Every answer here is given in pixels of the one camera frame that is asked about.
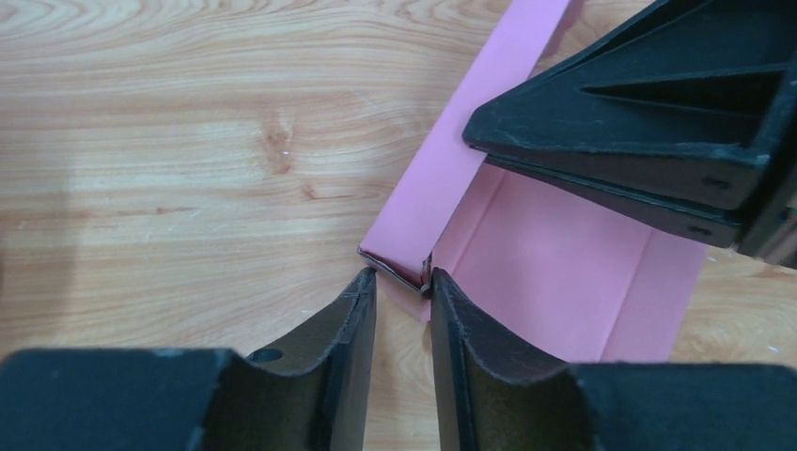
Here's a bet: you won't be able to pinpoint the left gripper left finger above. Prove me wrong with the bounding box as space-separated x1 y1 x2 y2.
1 269 376 450

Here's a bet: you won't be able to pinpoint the pink paper box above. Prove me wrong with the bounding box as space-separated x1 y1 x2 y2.
358 1 706 362

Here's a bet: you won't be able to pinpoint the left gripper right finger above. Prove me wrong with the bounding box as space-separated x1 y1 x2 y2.
430 269 796 450

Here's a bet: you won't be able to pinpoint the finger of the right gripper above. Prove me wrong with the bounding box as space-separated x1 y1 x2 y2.
462 1 796 210

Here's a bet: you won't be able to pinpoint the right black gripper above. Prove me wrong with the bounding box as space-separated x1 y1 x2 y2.
485 59 796 269

